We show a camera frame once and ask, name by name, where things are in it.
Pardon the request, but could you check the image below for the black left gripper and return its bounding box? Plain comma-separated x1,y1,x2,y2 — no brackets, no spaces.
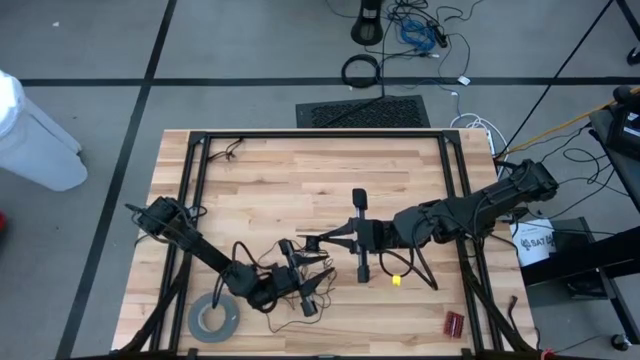
257,238,337,318

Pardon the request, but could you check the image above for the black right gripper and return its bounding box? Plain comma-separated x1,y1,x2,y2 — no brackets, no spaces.
318,187,397,285

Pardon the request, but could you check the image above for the black floor grate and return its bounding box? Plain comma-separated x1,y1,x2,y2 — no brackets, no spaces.
295,94,432,129

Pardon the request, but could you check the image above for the red screwdriver bit set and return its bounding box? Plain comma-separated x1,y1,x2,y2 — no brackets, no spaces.
443,310,466,340

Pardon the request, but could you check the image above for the white power strip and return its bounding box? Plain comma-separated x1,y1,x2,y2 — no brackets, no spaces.
480,125,500,157

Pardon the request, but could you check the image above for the white paper sign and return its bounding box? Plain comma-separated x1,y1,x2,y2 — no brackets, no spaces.
510,218,558,268

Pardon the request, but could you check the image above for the black stand base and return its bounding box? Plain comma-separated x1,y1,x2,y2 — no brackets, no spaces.
349,0,386,47

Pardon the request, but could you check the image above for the black power adapter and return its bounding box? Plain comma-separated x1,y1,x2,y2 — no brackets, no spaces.
428,20,450,50

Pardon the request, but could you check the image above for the black equipment cart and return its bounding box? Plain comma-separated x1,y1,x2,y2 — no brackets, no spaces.
519,84,640,352

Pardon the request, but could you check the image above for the white trash bin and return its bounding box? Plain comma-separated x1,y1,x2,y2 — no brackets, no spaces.
0,69,89,193

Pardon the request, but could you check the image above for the thick black looped cable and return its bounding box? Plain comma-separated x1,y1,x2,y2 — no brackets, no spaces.
378,247,440,292

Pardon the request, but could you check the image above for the black aluminium table frame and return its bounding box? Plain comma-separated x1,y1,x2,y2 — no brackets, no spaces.
112,128,539,360

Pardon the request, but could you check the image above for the grey duct tape roll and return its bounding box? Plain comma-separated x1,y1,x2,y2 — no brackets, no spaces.
187,291,242,345

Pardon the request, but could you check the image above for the short black cable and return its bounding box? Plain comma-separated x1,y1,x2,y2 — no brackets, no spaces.
206,136,247,164

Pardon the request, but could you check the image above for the black coiled cable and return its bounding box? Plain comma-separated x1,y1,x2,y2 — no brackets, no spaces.
340,53,383,90

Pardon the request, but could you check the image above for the white cable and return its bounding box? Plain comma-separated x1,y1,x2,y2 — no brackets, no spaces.
448,112,501,132

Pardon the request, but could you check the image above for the brown connector cable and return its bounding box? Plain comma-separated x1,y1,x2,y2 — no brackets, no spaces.
506,294,522,329

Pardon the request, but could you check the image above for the blue cable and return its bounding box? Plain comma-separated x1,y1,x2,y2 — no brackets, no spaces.
398,17,438,52

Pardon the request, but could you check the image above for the yellow cable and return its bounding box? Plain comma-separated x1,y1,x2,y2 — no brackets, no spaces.
497,85,640,157

